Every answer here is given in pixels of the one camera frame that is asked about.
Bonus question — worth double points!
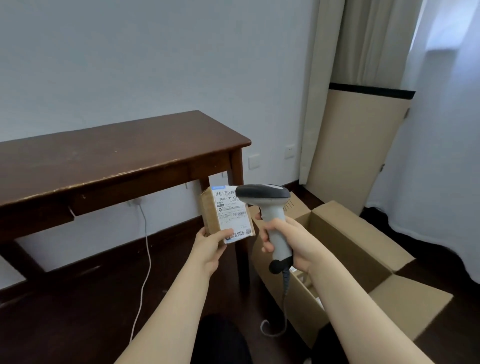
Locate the beige curtain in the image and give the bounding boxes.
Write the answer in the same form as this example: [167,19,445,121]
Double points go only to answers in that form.
[298,0,424,185]

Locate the items inside cardboard box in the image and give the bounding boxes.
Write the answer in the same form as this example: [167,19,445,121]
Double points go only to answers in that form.
[289,265,325,312]

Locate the white power cable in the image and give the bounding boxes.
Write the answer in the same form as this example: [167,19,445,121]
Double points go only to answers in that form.
[128,202,152,345]

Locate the beige panel with black band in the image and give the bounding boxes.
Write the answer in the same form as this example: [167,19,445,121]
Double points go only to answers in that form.
[304,82,416,216]

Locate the person's right hand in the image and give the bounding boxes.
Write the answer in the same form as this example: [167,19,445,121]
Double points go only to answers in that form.
[254,212,328,274]

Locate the person's left forearm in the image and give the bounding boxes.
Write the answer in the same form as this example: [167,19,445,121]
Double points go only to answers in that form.
[114,259,211,364]

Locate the white sheer curtain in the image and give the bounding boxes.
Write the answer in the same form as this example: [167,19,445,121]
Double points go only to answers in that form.
[365,0,480,284]

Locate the grey handheld barcode scanner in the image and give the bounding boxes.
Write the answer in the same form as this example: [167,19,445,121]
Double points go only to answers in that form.
[235,184,294,274]

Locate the dark brown wooden table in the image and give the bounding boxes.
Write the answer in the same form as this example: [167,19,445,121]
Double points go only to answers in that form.
[0,110,252,297]

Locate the person's left hand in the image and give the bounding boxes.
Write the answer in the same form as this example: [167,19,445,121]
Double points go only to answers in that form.
[189,227,235,279]

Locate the large open cardboard box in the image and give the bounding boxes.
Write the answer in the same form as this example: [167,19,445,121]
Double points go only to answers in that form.
[247,191,454,349]

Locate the person's right forearm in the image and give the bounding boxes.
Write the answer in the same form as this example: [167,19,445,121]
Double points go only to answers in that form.
[307,250,436,364]

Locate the grey scanner cable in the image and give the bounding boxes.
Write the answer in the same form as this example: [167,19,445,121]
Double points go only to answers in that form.
[260,265,292,338]

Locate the small labelled cardboard parcel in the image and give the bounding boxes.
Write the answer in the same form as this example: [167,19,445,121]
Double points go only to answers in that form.
[199,185,256,245]

